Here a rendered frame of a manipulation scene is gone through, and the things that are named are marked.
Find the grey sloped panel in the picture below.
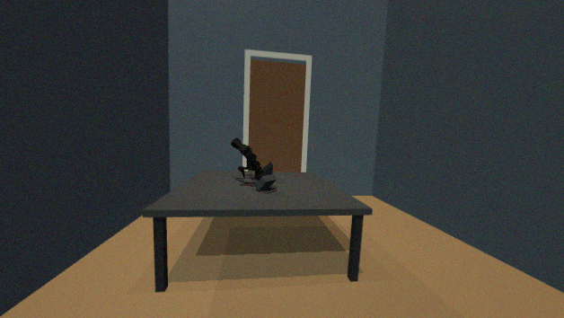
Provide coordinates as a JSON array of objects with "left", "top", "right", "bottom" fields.
[{"left": 254, "top": 174, "right": 277, "bottom": 194}]

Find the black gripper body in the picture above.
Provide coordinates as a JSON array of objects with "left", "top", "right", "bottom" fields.
[{"left": 238, "top": 160, "right": 262, "bottom": 171}]

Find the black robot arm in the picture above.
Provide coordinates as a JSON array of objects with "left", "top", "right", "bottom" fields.
[{"left": 231, "top": 138, "right": 260, "bottom": 171}]

